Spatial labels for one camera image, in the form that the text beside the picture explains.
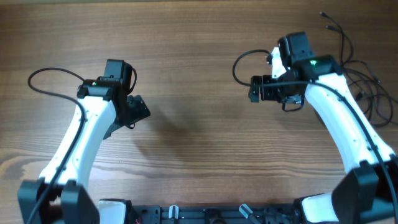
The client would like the black USB-A cable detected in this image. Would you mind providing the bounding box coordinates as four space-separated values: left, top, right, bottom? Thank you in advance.
325 24 398 128

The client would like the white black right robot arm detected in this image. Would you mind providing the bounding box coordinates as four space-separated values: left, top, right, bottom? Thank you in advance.
249 32 397 223

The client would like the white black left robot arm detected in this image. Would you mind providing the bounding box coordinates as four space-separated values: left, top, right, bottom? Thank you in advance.
17 59 150 223

